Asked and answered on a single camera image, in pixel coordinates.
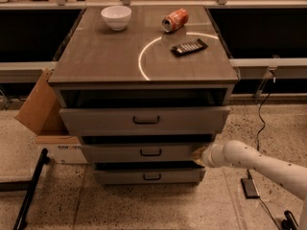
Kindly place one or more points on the grey drawer cabinet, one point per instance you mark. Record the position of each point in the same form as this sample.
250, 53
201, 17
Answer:
135, 68

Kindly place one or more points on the grey top drawer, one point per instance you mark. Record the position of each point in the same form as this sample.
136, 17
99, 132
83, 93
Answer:
144, 121

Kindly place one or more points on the white ceramic bowl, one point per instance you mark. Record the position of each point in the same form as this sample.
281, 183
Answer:
116, 17

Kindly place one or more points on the brown cardboard box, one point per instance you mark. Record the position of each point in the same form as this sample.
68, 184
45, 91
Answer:
40, 114

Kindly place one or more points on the black power adapter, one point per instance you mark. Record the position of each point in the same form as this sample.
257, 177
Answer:
250, 188

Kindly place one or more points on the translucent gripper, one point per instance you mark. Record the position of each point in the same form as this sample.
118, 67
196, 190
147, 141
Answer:
208, 157

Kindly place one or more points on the grey drawer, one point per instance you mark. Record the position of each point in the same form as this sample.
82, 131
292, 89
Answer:
148, 173
144, 121
142, 148

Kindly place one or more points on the orange soda can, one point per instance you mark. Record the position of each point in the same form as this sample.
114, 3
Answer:
175, 20

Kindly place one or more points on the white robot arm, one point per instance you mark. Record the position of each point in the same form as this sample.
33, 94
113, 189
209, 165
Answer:
236, 154

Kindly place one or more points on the grey bottom drawer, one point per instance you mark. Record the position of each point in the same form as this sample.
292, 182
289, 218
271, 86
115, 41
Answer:
148, 173

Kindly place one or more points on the black caster foot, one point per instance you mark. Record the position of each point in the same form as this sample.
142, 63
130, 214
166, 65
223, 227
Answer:
289, 222

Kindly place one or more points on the black metal stand leg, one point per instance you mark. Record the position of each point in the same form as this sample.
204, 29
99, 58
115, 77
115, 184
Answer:
29, 187

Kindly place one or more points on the black snack bar packet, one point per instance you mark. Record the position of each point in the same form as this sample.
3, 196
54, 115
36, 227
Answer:
188, 48

